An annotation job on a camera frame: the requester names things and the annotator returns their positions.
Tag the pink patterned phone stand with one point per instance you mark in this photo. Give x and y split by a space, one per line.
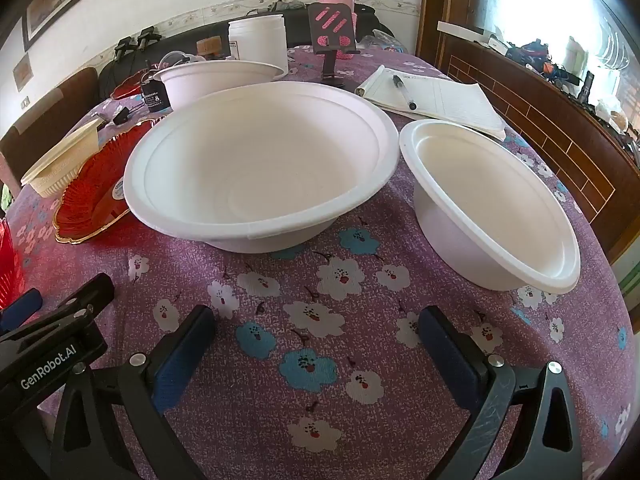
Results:
330 27

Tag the beige plastic dish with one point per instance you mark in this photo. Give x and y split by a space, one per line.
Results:
55 160

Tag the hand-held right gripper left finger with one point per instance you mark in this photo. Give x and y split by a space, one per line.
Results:
182 360

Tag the small white bowl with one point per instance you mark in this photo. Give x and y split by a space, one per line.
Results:
200 85

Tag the black plug adapter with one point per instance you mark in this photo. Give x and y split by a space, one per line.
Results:
121 115

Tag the brown brick-pattern cabinet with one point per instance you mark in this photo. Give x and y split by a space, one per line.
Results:
550 130

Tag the grey bag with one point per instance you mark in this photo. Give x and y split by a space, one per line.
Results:
282 6

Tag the wooden window frame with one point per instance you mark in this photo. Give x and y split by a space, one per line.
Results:
435 0

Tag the small wall plaque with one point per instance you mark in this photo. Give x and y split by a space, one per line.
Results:
22 72

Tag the red plate with gold rim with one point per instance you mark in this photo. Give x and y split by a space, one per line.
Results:
90 195

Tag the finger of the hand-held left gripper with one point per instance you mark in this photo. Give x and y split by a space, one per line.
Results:
21 306
82 296

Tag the white plastic bag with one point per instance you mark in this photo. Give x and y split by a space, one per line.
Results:
380 37

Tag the open paper notebook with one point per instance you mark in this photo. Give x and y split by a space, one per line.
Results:
450 105

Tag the medium white bowl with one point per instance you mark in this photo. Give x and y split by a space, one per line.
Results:
490 200

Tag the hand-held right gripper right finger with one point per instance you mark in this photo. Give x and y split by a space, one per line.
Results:
450 360

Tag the brown armchair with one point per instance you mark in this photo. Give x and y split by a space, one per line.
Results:
50 110

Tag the red plate with white label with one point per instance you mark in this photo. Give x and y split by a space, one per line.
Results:
127 86

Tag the white plastic jar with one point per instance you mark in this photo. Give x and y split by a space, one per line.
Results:
257 40

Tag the purple floral tablecloth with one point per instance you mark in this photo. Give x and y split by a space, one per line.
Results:
300 285

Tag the black pen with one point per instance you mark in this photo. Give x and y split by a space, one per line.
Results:
404 91

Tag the red ribbed plastic object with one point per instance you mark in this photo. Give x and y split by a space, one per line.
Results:
9 265

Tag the pile of assorted small items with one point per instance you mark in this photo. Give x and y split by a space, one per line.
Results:
545 60

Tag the large white bowl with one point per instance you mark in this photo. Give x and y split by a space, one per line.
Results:
260 160

